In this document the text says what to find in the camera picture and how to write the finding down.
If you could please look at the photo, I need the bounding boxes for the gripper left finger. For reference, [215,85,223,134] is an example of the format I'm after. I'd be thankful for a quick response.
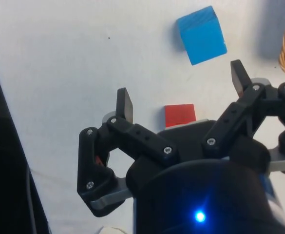
[76,87,181,217]

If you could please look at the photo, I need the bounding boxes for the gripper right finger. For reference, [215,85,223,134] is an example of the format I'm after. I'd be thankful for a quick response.
[200,59,285,176]

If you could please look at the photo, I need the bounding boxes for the blue cube block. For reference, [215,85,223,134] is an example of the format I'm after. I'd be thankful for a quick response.
[176,6,228,66]

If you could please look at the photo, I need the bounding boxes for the red cube block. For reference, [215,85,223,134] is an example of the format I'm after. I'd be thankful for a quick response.
[164,104,197,128]

